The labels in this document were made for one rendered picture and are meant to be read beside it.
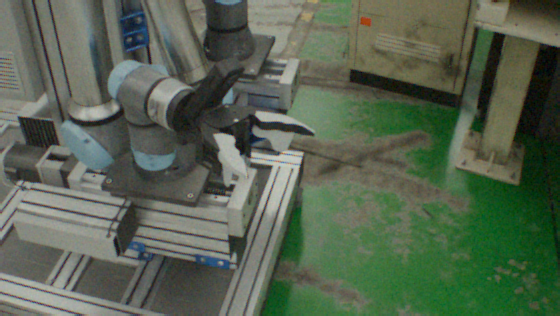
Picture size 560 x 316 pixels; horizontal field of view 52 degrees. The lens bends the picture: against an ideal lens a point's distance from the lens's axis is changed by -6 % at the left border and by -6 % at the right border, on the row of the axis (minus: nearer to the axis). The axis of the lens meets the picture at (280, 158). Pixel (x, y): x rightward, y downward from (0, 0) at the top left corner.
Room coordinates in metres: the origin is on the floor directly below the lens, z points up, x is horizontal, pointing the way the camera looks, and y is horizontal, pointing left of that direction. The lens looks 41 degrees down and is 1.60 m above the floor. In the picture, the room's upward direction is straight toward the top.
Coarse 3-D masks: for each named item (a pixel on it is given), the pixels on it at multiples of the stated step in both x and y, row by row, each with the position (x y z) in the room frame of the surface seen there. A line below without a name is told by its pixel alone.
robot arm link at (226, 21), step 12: (204, 0) 1.49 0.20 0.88; (216, 0) 1.45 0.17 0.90; (228, 0) 1.44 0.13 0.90; (240, 0) 1.46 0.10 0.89; (216, 12) 1.45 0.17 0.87; (228, 12) 1.44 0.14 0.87; (240, 12) 1.46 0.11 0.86; (216, 24) 1.45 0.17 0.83; (228, 24) 1.44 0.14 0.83; (240, 24) 1.46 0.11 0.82
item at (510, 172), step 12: (468, 132) 2.02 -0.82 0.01; (516, 144) 1.93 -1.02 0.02; (468, 156) 1.86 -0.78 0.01; (468, 168) 1.78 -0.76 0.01; (480, 168) 1.78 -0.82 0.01; (492, 168) 1.78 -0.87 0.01; (504, 168) 1.78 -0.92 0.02; (516, 168) 1.78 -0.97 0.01; (504, 180) 1.72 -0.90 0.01; (516, 180) 1.71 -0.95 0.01
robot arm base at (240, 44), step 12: (204, 36) 1.49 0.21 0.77; (216, 36) 1.45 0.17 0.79; (228, 36) 1.44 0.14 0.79; (240, 36) 1.45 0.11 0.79; (252, 36) 1.51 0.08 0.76; (204, 48) 1.47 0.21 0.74; (216, 48) 1.44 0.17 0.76; (228, 48) 1.43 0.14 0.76; (240, 48) 1.45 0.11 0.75; (252, 48) 1.47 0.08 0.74; (216, 60) 1.43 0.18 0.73; (240, 60) 1.44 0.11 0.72
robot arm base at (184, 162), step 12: (192, 144) 1.02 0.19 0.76; (132, 156) 1.00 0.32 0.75; (180, 156) 0.97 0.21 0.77; (192, 156) 1.00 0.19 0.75; (144, 168) 0.95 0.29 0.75; (168, 168) 0.95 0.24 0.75; (180, 168) 0.96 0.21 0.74; (192, 168) 0.99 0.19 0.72; (156, 180) 0.94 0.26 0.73; (168, 180) 0.95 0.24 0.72
